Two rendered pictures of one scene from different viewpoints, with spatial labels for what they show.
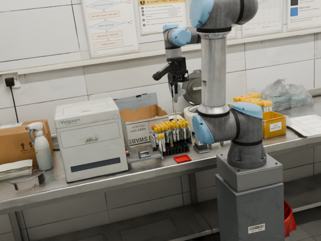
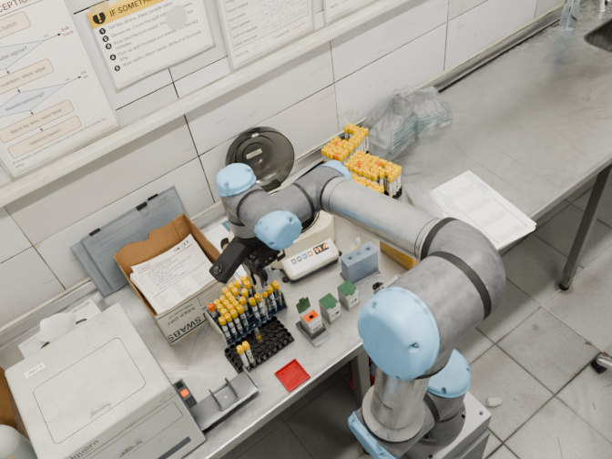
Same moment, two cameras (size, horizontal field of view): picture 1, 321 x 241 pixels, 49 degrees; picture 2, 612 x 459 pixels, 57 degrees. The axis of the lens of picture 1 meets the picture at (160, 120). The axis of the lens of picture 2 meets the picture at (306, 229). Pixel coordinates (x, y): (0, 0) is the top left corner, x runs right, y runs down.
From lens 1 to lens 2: 109 cm
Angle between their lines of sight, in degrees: 35
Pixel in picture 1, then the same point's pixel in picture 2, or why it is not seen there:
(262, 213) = not seen: outside the picture
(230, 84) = (309, 118)
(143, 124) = (188, 304)
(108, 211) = not seen: hidden behind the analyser
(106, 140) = (158, 433)
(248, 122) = (451, 404)
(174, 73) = (257, 257)
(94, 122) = (127, 427)
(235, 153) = not seen: hidden behind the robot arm
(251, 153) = (449, 427)
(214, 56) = (417, 389)
